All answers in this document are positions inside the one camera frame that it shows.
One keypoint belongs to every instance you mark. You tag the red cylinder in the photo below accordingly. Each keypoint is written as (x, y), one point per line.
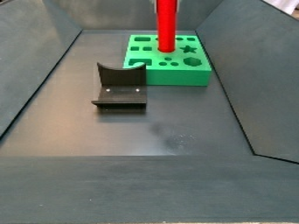
(166, 18)

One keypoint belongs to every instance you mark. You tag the black curved holder bracket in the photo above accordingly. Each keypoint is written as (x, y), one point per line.
(123, 87)

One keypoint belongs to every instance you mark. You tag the green shape sorter board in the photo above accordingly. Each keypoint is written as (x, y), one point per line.
(180, 68)

